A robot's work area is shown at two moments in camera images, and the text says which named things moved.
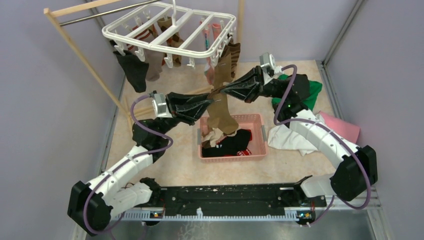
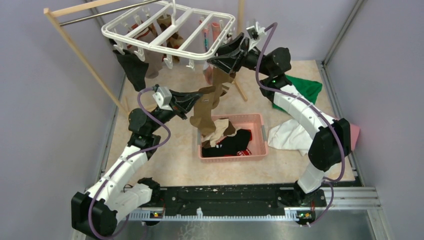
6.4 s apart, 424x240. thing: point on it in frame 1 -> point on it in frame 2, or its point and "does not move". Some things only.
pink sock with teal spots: (209, 67) does not move
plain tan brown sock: (223, 71) does not move
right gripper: (244, 88) -> (226, 59)
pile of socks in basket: (215, 143) does not move
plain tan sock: (218, 115) -> (202, 118)
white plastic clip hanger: (171, 31) does not move
